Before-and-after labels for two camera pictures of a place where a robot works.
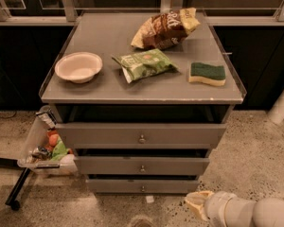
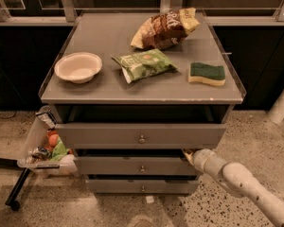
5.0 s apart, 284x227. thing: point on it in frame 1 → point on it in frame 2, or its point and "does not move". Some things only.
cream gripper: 215,206 → 199,160
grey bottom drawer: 142,185 does not move
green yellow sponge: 209,74 does not move
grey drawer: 138,165 does not move
